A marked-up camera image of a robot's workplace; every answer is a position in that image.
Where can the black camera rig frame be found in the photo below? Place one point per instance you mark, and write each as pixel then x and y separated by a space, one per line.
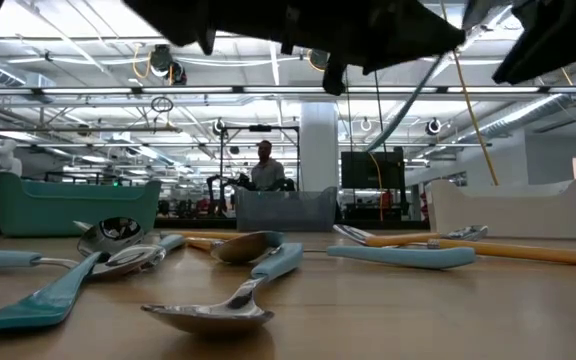
pixel 260 128

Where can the black background robot arm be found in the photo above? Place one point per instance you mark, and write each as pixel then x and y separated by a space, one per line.
pixel 212 187

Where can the person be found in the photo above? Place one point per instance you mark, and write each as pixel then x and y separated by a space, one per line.
pixel 268 175

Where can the white robot figure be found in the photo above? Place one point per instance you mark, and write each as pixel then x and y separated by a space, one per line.
pixel 0 157

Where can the white plastic bin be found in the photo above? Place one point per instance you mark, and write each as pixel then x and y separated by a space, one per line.
pixel 508 212

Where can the teal plastic bin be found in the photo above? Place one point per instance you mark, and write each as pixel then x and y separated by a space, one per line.
pixel 68 210

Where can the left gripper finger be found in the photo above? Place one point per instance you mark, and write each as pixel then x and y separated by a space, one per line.
pixel 398 30
pixel 335 80

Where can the black monitor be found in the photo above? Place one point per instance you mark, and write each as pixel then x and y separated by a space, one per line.
pixel 363 170

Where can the white building column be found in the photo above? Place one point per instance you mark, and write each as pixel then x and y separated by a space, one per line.
pixel 319 145

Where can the ceiling light strip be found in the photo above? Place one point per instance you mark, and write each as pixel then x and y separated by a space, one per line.
pixel 188 90

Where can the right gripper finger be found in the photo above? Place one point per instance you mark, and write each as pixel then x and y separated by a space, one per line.
pixel 558 45

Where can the grey translucent plastic bin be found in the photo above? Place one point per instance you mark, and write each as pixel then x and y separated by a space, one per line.
pixel 283 210

